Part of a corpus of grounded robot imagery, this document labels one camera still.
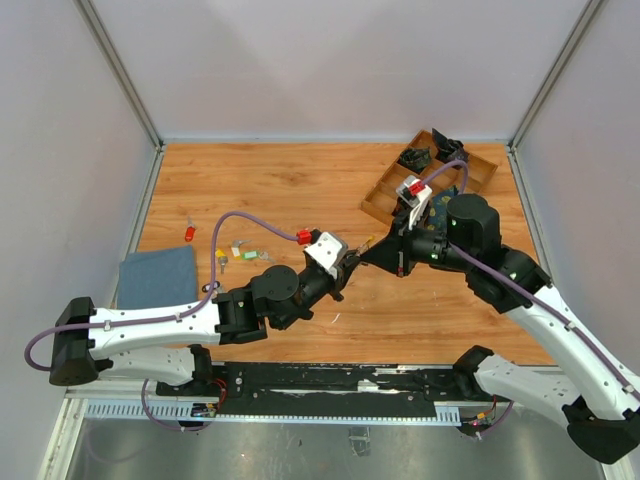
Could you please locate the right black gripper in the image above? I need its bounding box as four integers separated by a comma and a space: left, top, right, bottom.
361, 207, 475, 277

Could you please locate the key with green tag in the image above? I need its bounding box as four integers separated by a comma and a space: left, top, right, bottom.
241, 250, 275, 263

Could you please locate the black white tag key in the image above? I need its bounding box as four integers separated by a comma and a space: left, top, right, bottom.
201, 281, 224, 293

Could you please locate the large keyring with yellow handle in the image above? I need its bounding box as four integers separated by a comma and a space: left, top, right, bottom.
356, 235, 375, 255

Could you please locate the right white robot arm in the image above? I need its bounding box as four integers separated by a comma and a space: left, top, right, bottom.
362, 194, 639, 464

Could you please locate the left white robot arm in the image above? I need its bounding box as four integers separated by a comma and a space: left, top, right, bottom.
49, 250, 360, 396

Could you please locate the blue yellow leaf tie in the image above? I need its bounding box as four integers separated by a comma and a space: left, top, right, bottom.
425, 185, 459, 231

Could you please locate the green patterned rolled tie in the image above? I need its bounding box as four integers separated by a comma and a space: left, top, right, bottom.
398, 147, 432, 174

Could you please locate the wooden compartment tray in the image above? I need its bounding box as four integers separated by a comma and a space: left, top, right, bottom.
359, 129, 499, 224

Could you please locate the dark rolled tie top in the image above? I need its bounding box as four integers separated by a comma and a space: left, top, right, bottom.
431, 128, 468, 163

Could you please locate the key with yellow tag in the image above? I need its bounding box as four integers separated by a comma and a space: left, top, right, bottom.
215, 249, 229, 274

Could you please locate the key with red tag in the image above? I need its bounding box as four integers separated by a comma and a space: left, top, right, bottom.
184, 217, 197, 243

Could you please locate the folded blue cloth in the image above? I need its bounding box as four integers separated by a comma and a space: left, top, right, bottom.
116, 246, 198, 309

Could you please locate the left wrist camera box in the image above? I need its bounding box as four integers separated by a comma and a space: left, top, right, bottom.
304, 232, 348, 279

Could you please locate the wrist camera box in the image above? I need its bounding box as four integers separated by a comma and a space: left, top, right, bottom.
396, 175, 433, 231
304, 232, 348, 279

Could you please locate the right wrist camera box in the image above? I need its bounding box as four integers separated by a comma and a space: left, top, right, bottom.
396, 175, 433, 231

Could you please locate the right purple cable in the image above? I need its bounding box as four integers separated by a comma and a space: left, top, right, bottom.
419, 159, 640, 401

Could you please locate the purple cable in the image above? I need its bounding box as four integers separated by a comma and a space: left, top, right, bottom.
24, 210, 311, 372
419, 159, 640, 401

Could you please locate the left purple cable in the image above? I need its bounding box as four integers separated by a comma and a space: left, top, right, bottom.
24, 210, 311, 372

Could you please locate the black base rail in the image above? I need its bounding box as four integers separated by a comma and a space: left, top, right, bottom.
155, 362, 493, 420

